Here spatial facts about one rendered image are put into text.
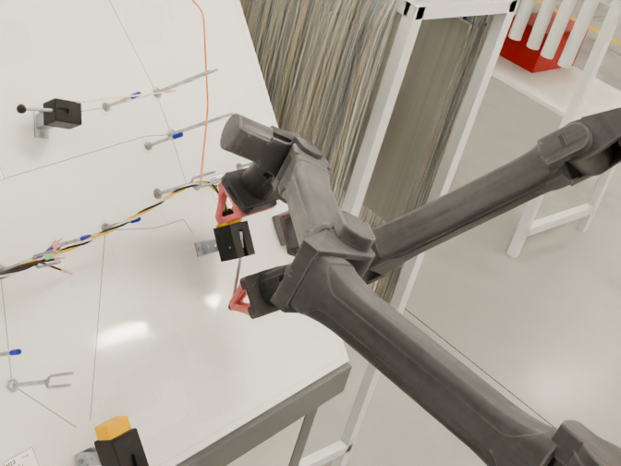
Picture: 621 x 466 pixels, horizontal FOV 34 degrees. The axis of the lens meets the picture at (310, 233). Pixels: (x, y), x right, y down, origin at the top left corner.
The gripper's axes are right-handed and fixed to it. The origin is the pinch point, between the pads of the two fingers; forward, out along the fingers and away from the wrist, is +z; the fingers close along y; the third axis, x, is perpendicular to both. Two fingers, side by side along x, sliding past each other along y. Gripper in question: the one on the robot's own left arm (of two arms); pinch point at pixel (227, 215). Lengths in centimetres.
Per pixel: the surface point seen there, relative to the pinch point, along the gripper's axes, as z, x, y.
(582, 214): 105, 4, -300
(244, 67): -3.3, -25.4, -20.6
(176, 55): -4.9, -28.6, -4.9
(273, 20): 11, -46, -56
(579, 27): 34, -47, -247
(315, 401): 23.6, 30.5, -17.9
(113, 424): 7.0, 22.1, 33.6
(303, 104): 17, -28, -57
